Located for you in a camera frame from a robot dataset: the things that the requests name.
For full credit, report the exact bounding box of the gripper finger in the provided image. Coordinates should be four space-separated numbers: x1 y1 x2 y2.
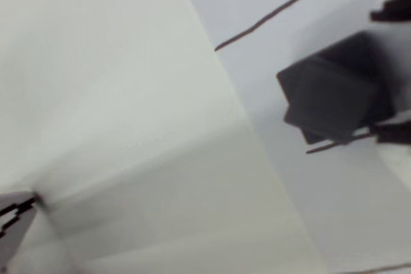
369 0 411 23
374 122 411 145

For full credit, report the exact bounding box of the white paper sheet with drawn boxes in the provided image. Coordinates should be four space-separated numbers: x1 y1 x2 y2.
175 0 411 274

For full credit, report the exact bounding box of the thin black cable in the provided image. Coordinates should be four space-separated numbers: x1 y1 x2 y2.
0 197 39 235

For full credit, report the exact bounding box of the black cube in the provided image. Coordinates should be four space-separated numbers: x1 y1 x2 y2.
276 31 396 146

